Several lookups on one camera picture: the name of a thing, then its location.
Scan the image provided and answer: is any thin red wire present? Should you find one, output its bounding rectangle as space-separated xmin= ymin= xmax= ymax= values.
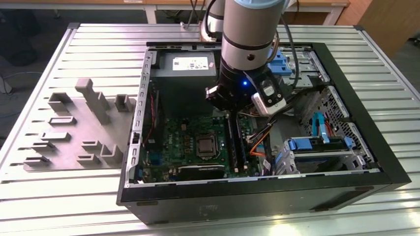
xmin=145 ymin=94 xmax=158 ymax=142

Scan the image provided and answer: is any grey power supply unit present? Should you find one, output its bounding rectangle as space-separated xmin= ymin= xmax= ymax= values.
xmin=150 ymin=50 xmax=225 ymax=116

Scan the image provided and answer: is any blue SATA cable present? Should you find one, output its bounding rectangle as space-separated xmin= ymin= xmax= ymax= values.
xmin=311 ymin=112 xmax=331 ymax=145

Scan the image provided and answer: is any blue plastic drive carrier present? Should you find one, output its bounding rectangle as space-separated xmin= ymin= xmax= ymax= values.
xmin=267 ymin=48 xmax=295 ymax=76

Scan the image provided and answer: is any wooden cabinet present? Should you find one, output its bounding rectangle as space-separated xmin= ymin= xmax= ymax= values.
xmin=357 ymin=0 xmax=420 ymax=59

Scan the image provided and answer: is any white frame desk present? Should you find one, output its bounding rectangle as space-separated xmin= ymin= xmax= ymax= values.
xmin=0 ymin=0 xmax=351 ymax=25

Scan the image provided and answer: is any green Dell motherboard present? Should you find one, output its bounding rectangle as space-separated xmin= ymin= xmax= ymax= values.
xmin=143 ymin=114 xmax=263 ymax=184

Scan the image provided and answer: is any black office chair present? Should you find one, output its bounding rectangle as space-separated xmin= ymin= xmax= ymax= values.
xmin=0 ymin=9 xmax=43 ymax=67

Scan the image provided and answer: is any black camera cable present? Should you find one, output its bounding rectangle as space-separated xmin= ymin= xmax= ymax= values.
xmin=275 ymin=17 xmax=302 ymax=89

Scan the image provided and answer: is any grey parts rack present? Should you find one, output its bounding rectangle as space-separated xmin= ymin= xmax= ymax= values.
xmin=22 ymin=79 xmax=138 ymax=173

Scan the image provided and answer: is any black graphics card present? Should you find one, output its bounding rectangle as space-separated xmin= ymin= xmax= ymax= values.
xmin=177 ymin=164 xmax=227 ymax=181

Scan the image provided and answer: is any silver CPU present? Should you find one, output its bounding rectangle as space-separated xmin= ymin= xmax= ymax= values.
xmin=197 ymin=139 xmax=217 ymax=152

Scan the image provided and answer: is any metal drive cage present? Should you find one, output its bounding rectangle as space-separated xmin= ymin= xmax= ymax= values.
xmin=273 ymin=48 xmax=331 ymax=104

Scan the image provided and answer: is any black cable bundle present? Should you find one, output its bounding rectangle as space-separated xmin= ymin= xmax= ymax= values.
xmin=249 ymin=85 xmax=326 ymax=143

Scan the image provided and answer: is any black camera bracket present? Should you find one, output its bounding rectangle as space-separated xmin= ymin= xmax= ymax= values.
xmin=245 ymin=69 xmax=281 ymax=99

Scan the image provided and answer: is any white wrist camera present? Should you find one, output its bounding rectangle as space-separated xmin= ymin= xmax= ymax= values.
xmin=251 ymin=80 xmax=287 ymax=116

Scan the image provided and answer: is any black open PC case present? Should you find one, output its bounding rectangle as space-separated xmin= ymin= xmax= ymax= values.
xmin=117 ymin=41 xmax=414 ymax=226

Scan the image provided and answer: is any brown wooden panel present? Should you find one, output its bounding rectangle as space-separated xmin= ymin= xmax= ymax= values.
xmin=335 ymin=0 xmax=366 ymax=25

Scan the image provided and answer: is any metal disk bay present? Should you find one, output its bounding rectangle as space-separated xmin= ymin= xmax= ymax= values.
xmin=274 ymin=136 xmax=382 ymax=177

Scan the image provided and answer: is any cable with pale connector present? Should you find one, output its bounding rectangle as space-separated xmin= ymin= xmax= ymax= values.
xmin=179 ymin=0 xmax=201 ymax=30

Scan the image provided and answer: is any hard disk in blue carrier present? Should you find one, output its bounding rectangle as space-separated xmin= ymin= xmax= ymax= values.
xmin=289 ymin=137 xmax=355 ymax=154

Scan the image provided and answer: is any orange wire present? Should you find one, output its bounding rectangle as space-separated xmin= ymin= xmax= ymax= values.
xmin=250 ymin=132 xmax=274 ymax=157

